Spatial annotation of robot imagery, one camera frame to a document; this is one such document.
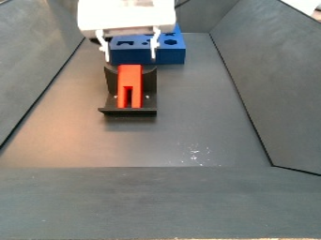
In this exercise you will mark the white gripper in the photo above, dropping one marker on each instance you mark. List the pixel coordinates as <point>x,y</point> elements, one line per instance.
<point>125,17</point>

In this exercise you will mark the red slotted square-circle object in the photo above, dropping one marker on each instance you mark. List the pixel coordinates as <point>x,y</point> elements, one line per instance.
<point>130,86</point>

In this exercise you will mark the blue foam shape board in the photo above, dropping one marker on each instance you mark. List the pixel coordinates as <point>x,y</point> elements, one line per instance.
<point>133,49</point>

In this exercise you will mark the black curved fixture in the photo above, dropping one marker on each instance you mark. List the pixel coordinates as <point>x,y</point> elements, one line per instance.
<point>149,108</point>

